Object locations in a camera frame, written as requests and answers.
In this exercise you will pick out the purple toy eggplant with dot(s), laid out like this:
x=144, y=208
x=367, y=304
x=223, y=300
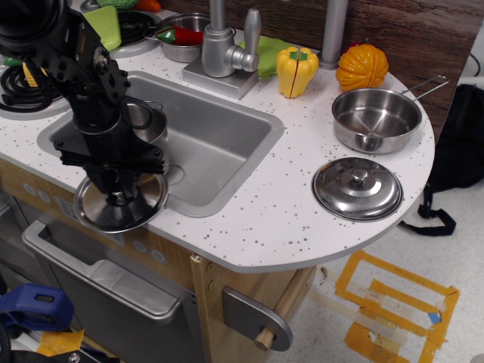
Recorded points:
x=10, y=62

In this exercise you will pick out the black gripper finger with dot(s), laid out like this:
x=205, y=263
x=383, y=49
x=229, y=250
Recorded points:
x=104, y=194
x=129, y=187

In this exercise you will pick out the black stove burner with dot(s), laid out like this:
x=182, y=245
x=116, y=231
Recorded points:
x=135, y=26
x=18, y=96

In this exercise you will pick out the steel pot in sink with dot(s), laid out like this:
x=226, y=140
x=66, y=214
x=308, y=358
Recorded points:
x=149, y=123

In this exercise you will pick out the grey toy sink basin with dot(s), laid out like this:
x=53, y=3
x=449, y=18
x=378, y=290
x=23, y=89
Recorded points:
x=214, y=144

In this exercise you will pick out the grey metal pole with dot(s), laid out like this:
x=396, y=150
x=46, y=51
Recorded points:
x=334, y=26

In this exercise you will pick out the black rear stove burner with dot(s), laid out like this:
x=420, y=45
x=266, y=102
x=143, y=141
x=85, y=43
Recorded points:
x=135, y=26

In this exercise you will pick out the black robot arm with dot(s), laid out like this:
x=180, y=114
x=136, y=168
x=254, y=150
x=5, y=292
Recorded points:
x=59, y=46

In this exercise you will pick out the grey toy oven door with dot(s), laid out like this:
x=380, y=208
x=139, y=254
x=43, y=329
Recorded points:
x=133, y=313

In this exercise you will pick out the yellow tape on floor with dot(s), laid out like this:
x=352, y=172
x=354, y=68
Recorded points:
x=400, y=316

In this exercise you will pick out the large steel lid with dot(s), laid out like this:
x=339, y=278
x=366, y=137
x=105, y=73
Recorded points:
x=357, y=189

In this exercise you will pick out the blue clamp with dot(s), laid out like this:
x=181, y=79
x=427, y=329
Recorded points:
x=37, y=307

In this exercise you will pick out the yellow toy corn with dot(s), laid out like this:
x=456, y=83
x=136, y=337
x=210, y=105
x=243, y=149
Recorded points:
x=31, y=81

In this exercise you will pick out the yellow toy bell pepper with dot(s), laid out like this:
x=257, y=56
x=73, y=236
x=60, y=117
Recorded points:
x=295, y=68

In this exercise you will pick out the black backpack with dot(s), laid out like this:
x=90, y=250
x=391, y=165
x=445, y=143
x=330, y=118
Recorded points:
x=458, y=160

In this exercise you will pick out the small steel pot lid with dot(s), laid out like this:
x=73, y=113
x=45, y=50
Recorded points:
x=117, y=213

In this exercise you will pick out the green cloth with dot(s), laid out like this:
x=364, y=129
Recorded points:
x=268, y=50

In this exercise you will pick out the green toy vegetable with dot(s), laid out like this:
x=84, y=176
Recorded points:
x=118, y=4

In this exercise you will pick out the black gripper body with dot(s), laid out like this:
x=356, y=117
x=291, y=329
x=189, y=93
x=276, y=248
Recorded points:
x=108, y=156

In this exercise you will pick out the black front stove burner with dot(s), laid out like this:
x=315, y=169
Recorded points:
x=18, y=96

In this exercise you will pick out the wooden towel rod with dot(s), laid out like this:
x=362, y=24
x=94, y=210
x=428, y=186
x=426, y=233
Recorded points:
x=276, y=333

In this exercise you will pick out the orange toy pumpkin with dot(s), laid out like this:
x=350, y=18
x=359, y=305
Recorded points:
x=362, y=66

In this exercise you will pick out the small steel pot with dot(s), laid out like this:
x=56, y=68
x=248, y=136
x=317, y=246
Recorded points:
x=183, y=54

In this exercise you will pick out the orange toy vegetable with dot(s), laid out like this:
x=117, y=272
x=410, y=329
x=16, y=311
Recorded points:
x=148, y=5

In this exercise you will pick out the steel frying pan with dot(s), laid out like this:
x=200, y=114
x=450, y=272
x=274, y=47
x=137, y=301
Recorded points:
x=378, y=120

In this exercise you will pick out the silver toy faucet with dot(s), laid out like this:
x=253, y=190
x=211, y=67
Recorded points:
x=224, y=67

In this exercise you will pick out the red toy chili pepper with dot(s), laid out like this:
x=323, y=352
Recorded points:
x=176, y=35

